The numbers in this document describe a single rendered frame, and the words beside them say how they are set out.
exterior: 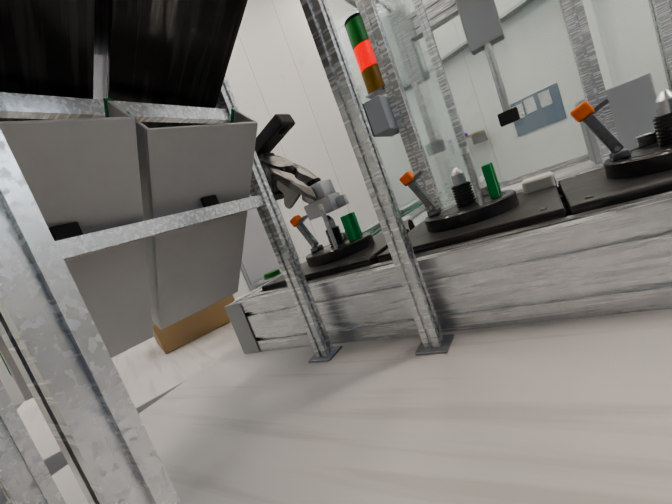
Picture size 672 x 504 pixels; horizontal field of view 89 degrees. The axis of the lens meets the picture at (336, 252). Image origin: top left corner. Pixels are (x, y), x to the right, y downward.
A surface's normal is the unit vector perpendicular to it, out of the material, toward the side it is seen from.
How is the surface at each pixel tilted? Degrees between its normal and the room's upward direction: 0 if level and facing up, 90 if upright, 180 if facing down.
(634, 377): 0
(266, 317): 90
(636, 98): 90
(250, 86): 90
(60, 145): 135
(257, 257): 90
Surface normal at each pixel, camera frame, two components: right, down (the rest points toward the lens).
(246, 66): 0.54, -0.10
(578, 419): -0.35, -0.93
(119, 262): 0.75, 0.53
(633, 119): -0.48, 0.29
